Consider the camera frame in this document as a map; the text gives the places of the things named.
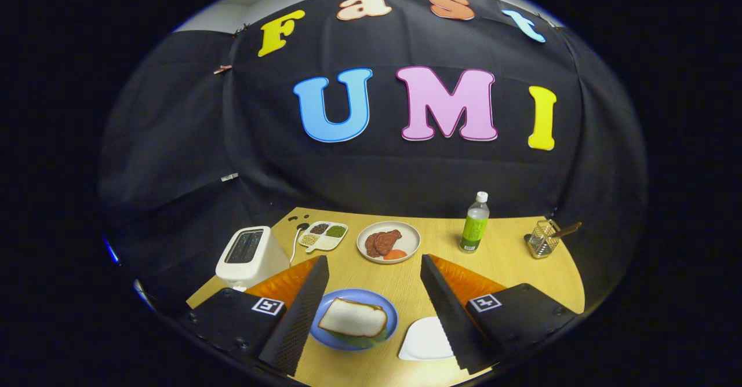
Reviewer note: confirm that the red tomato slice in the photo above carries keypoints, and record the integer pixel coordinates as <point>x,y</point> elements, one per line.
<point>395,254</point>

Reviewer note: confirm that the green label plastic bottle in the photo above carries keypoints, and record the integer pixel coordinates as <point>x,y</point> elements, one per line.
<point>474,227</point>

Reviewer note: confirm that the white divided dish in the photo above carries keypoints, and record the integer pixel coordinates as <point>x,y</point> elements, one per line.
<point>324,243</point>

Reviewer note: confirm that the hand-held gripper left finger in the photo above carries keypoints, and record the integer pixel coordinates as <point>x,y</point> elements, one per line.
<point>298,323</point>

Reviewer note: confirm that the toasted bread slice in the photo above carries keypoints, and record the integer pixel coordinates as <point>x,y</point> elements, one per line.
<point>353,317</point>

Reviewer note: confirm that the pink clothes peg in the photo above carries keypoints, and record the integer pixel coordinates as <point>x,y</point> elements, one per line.
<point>222,69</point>

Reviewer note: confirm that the heap of yellow beans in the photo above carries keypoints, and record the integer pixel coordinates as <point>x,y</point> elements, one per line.
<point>309,239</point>

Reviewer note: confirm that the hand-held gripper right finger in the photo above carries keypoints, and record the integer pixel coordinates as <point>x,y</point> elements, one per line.
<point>449,323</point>

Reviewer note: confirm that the heap of green beans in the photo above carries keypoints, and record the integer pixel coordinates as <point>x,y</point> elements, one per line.
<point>335,231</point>

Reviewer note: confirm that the heap of brown beans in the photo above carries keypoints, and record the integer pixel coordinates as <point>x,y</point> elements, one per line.
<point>319,228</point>

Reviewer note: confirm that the white round plate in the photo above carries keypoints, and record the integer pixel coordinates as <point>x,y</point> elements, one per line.
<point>408,237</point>

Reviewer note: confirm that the green lettuce leaf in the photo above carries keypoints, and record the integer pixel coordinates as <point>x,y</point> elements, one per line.
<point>353,342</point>

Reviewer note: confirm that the black backdrop cloth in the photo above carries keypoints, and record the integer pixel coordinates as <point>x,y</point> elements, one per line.
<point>382,172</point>

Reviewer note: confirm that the brown meat slice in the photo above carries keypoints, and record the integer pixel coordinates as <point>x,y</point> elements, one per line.
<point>389,239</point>
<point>372,245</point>

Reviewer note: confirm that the white toaster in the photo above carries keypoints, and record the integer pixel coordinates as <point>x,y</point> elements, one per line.
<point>255,271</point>

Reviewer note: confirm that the blue round plate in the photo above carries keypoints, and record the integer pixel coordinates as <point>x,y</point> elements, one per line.
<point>389,311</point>

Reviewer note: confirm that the white rounded square plate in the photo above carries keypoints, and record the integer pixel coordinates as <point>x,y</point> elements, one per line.
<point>423,340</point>

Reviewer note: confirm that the computer monitor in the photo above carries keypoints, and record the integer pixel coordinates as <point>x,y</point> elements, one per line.
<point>111,252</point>

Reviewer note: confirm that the white clip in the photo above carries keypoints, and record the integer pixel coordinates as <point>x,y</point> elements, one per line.
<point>229,176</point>

